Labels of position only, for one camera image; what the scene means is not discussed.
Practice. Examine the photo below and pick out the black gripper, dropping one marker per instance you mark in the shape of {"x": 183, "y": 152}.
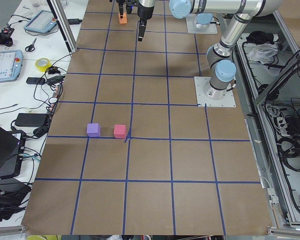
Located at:
{"x": 142, "y": 14}
{"x": 120, "y": 7}

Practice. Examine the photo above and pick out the orange foam cube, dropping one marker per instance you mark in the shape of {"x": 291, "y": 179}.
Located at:
{"x": 122, "y": 18}

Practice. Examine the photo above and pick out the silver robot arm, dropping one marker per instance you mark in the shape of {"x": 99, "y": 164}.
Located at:
{"x": 223, "y": 70}

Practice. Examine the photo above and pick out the far teach pendant tablet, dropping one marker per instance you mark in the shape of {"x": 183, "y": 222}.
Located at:
{"x": 42, "y": 23}

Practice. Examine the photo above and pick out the teach pendant tablet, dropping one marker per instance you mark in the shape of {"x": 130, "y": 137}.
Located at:
{"x": 42, "y": 23}
{"x": 10, "y": 65}

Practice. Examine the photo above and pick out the yellow tape roll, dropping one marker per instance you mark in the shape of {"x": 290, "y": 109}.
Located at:
{"x": 42, "y": 64}

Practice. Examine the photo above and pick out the pink foam cube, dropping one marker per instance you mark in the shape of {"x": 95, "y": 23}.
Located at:
{"x": 120, "y": 131}

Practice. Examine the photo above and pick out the black remote device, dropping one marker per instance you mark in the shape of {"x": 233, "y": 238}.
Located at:
{"x": 35, "y": 81}

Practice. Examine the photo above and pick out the purple foam cube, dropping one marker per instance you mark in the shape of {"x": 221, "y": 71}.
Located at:
{"x": 93, "y": 130}

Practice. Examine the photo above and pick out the white crumpled cloth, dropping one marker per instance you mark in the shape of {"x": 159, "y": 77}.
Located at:
{"x": 263, "y": 53}

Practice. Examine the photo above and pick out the near teach pendant tablet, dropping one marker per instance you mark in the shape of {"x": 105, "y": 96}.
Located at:
{"x": 10, "y": 65}

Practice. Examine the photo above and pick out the black power adapter brick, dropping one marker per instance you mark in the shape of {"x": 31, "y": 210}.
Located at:
{"x": 31, "y": 119}

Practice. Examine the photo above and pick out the black laptop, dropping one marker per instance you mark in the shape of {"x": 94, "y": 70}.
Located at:
{"x": 12, "y": 144}

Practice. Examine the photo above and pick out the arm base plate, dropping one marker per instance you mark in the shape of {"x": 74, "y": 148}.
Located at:
{"x": 202, "y": 23}
{"x": 207, "y": 96}

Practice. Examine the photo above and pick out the aluminium frame post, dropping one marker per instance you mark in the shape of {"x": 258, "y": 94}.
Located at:
{"x": 63, "y": 24}

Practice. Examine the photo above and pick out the black handled scissors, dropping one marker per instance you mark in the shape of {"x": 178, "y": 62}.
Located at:
{"x": 31, "y": 47}

